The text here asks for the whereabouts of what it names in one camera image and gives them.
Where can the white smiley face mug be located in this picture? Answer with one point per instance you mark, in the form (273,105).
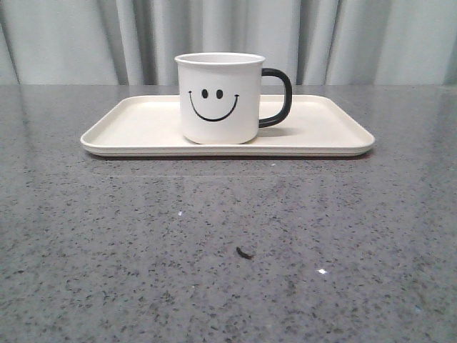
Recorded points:
(220,95)

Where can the small dark debris piece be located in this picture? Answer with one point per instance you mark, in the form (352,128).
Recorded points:
(243,254)

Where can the cream rectangular plastic tray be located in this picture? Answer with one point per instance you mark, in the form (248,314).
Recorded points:
(147,126)

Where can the grey pleated curtain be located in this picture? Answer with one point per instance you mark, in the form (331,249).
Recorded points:
(313,42)

